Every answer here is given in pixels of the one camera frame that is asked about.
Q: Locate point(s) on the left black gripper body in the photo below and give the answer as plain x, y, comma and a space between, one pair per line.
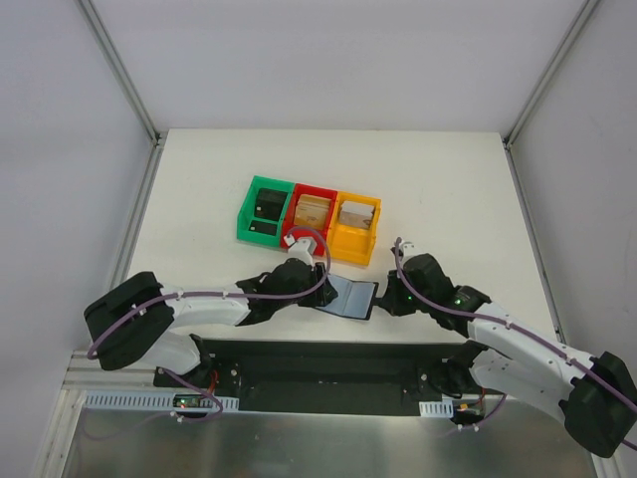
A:
320, 285

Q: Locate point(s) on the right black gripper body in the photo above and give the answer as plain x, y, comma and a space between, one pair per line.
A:
390, 294

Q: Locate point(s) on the black leather card holder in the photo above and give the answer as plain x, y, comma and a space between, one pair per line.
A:
354, 299

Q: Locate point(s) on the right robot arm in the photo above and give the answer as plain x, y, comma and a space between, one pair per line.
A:
593, 397

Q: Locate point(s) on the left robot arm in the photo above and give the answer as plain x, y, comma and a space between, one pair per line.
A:
143, 320

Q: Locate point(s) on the gold card stack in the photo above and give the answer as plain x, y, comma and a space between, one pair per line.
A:
311, 211

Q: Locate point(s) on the silver card stack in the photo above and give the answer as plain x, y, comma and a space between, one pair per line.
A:
355, 214

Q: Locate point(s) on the black card stack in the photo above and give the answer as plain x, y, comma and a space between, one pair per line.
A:
269, 203

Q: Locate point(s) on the yellow plastic bin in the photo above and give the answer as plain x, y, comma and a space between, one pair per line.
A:
348, 244

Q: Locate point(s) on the red plastic bin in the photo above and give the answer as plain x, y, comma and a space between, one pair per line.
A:
288, 224

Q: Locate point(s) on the green plastic bin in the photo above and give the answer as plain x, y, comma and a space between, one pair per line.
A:
246, 212

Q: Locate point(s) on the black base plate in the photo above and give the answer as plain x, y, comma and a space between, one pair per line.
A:
329, 378

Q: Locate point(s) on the right white cable duct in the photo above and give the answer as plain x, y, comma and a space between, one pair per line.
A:
443, 408

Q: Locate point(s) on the white cable duct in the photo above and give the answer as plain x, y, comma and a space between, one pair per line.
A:
149, 401
443, 408

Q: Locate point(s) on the left white cable duct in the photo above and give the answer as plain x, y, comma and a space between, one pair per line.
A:
149, 401

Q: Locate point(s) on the left aluminium frame post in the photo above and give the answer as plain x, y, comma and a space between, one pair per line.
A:
118, 69

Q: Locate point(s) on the aluminium frame post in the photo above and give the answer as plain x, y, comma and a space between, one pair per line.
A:
118, 69
575, 29

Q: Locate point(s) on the right aluminium frame post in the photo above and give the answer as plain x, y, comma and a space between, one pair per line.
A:
575, 29

